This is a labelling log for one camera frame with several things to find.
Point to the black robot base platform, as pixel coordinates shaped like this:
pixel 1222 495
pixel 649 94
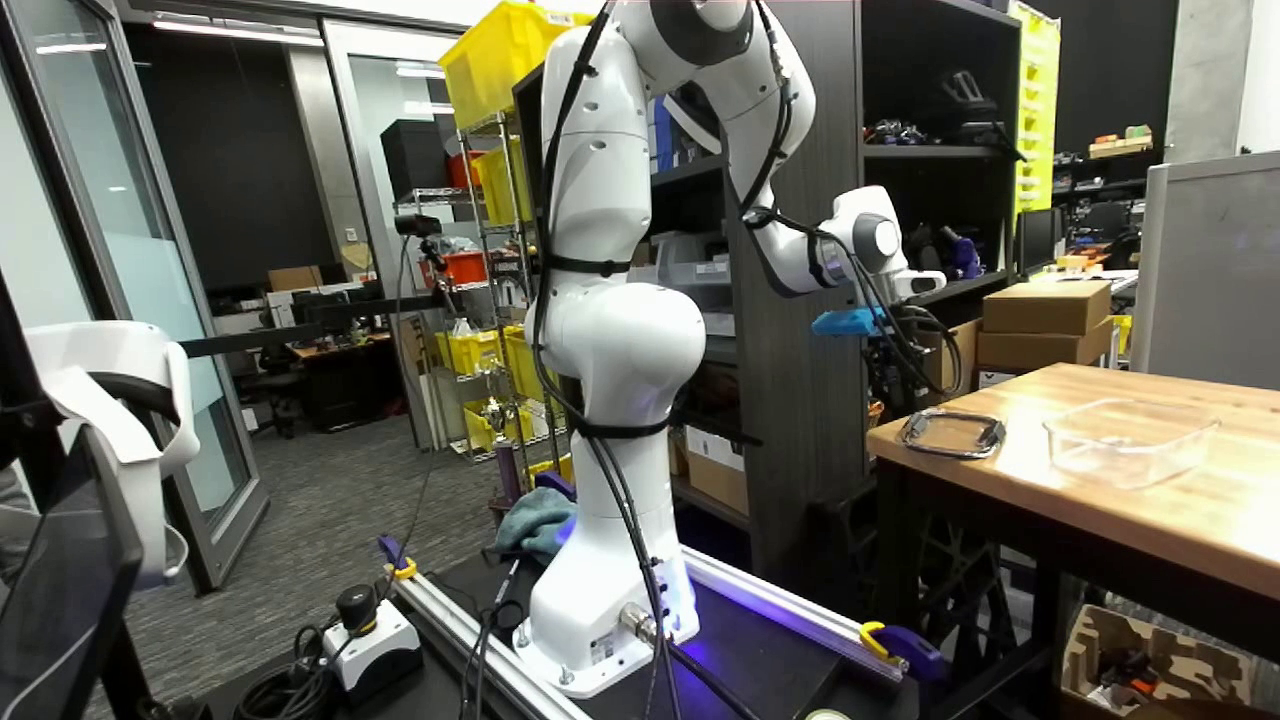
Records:
pixel 745 654

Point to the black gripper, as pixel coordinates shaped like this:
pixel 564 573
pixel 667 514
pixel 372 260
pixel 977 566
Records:
pixel 914 353

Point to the large yellow bin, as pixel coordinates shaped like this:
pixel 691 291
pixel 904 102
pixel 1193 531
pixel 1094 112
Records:
pixel 495 67

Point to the wooden table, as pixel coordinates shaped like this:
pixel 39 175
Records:
pixel 1032 626

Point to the dark grey shelf unit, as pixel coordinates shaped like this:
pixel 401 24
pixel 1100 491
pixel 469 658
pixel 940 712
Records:
pixel 801 400

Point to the black desk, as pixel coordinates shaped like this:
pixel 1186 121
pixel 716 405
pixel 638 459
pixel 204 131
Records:
pixel 332 308

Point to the teal cloth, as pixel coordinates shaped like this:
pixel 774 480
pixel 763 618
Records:
pixel 535 522

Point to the open cardboard box with parts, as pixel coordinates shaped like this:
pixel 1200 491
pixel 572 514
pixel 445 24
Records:
pixel 1106 643

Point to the grey partition panel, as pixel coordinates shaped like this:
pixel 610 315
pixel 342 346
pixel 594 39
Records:
pixel 1213 265

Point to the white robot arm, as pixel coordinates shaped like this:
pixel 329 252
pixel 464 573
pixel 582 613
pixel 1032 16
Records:
pixel 615 334

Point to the cardboard box with white label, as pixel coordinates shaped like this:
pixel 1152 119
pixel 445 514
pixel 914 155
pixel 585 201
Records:
pixel 713 480

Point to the flat cardboard box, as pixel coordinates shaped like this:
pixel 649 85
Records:
pixel 1047 306
pixel 1047 349

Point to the yellow hanging banner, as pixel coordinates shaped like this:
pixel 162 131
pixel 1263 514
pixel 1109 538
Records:
pixel 1039 106

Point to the purple clamp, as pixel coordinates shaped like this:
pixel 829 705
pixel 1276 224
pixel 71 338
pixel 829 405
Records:
pixel 920 654

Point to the glass door with metal frame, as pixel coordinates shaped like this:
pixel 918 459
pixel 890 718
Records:
pixel 133 265

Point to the small yellow storage bin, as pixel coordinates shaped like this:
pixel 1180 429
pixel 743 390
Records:
pixel 474 353
pixel 486 427

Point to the white emergency stop box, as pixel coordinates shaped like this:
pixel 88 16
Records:
pixel 381 644

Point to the clear plastic container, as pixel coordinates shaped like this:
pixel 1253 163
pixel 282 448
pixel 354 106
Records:
pixel 1124 453

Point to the black box on rack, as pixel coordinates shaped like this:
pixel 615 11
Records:
pixel 418 155

